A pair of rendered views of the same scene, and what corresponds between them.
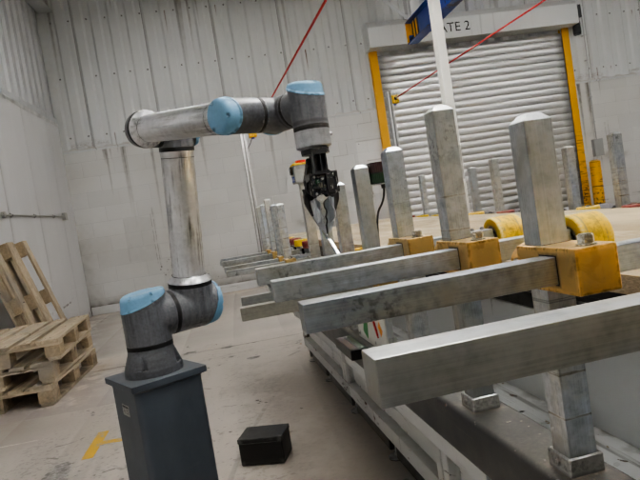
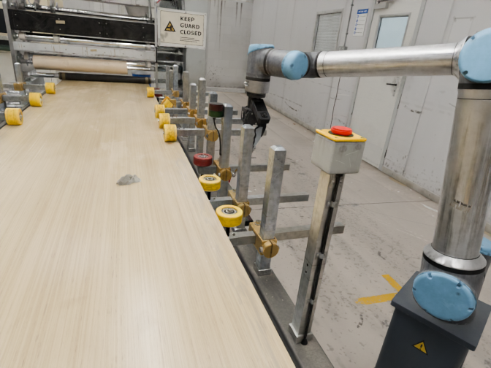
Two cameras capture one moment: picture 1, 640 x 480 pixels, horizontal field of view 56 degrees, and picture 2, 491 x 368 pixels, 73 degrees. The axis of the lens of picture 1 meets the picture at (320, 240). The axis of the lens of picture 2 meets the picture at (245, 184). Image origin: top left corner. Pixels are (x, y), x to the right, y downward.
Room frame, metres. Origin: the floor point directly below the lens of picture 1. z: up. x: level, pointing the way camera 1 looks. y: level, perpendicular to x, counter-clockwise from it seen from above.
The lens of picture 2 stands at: (2.77, -0.25, 1.36)
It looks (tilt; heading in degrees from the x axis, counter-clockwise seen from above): 23 degrees down; 170
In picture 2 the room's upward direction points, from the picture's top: 5 degrees clockwise
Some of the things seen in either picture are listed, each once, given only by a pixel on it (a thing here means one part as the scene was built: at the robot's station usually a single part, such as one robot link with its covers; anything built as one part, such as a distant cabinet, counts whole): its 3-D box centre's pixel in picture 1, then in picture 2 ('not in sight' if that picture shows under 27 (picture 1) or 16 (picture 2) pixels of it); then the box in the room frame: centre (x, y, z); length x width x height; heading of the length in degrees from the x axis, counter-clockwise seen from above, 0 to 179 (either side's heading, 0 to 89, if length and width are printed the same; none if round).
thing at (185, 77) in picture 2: not in sight; (185, 107); (0.46, -0.31, 0.93); 0.04 x 0.04 x 0.48; 11
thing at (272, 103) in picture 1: (276, 114); (287, 64); (1.60, 0.06, 1.31); 0.12 x 0.12 x 0.09; 41
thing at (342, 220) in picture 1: (350, 268); (242, 189); (1.68, -0.07, 0.87); 0.04 x 0.04 x 0.48; 11
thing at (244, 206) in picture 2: not in sight; (238, 203); (1.66, -0.08, 0.81); 0.14 x 0.06 x 0.05; 11
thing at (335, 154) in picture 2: (302, 173); (337, 152); (2.18, 0.03, 1.18); 0.07 x 0.07 x 0.08; 11
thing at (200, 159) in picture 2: not in sight; (202, 167); (1.41, -0.21, 0.85); 0.08 x 0.08 x 0.11
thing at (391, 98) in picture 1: (402, 167); not in sight; (4.41, -0.68, 1.25); 0.15 x 0.08 x 1.10; 11
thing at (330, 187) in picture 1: (319, 172); (253, 108); (1.51, -0.02, 1.14); 0.09 x 0.08 x 0.12; 11
